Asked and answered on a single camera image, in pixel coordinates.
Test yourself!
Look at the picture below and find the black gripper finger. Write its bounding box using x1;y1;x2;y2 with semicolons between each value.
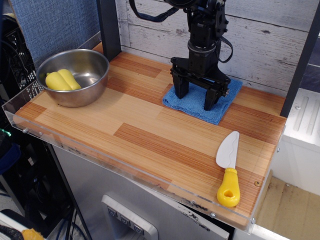
171;70;190;99
204;84;230;111

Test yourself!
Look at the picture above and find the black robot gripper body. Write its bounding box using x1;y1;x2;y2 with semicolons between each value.
171;44;231;88

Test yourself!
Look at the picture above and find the blue cloth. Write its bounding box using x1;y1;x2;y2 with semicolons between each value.
162;79;243;125

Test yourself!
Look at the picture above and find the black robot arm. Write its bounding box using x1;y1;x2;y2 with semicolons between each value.
168;0;231;111

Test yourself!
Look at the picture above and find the white yellow toy knife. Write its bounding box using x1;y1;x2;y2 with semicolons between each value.
216;131;241;207

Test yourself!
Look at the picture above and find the stainless steel bowl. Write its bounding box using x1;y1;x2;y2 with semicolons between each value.
36;49;109;107

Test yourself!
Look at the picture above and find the white ribbed box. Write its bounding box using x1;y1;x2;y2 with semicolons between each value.
271;88;320;195

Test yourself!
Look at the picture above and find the yellow toy pepper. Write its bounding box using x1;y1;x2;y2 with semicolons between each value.
45;69;82;91

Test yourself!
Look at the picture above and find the clear acrylic table guard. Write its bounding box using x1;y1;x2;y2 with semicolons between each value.
1;32;287;235

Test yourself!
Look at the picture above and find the stainless steel cabinet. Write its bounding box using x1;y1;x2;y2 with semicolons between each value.
53;146;234;240

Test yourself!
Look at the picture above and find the blue fabric panel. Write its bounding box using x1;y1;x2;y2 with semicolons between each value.
9;0;101;68

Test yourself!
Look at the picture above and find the grey control panel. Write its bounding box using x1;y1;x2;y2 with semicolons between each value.
101;194;159;240

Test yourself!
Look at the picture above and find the black plastic crate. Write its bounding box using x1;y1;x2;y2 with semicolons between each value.
0;22;36;99

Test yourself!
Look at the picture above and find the yellow crumpled object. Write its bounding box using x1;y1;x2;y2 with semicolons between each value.
21;228;45;240

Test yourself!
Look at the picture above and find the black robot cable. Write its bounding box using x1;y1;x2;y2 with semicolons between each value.
128;0;234;64

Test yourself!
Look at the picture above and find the right black vertical post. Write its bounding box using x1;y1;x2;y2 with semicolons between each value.
280;3;320;118

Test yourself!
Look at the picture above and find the black vertical post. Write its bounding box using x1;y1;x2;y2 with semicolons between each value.
96;0;122;62
280;3;320;118

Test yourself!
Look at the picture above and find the left black vertical post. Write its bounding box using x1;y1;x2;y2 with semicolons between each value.
96;0;122;62

